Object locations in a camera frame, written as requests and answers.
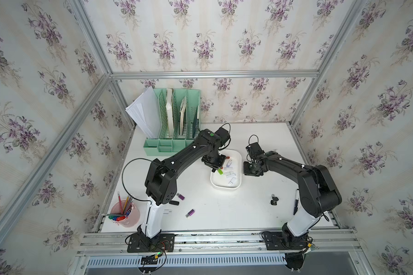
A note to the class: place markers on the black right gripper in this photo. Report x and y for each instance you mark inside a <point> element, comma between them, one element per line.
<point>246,172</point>

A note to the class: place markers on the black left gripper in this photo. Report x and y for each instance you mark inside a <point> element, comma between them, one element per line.
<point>222,158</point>

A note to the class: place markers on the white plastic storage box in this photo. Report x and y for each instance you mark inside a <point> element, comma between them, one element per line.
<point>221,181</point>

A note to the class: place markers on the white slim usb flash drive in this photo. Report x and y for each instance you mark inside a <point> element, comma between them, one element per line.
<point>232,182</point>

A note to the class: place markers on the purple silver small usb drive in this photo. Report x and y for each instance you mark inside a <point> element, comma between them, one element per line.
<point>180,196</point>

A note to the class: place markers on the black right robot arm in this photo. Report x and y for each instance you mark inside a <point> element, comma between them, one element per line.
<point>317,190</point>

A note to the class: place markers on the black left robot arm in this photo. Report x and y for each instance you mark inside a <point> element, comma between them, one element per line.
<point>161,180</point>

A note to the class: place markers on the purple usb flash drive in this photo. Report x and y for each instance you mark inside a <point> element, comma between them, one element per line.
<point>190,213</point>

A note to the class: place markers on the black small clip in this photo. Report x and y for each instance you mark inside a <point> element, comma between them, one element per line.
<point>274,200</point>

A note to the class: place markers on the black white marker pen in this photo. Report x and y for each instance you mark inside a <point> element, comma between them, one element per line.
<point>296,202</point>

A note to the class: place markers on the green desk file organizer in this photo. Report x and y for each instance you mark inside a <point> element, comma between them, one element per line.
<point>179,114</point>

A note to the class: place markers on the beige notebook in organizer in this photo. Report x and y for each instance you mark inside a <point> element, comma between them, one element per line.
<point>182,114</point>

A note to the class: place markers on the white book in organizer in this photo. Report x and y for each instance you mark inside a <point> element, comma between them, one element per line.
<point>169,112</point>

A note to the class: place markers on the white paper stack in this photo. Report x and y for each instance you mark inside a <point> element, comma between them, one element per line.
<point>145,113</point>

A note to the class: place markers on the pink pen cup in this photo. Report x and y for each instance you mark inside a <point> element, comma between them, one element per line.
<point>125,212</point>

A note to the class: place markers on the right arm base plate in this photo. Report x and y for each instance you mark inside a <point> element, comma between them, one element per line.
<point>285,241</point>

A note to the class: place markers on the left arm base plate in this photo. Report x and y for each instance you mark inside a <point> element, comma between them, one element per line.
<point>138,243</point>

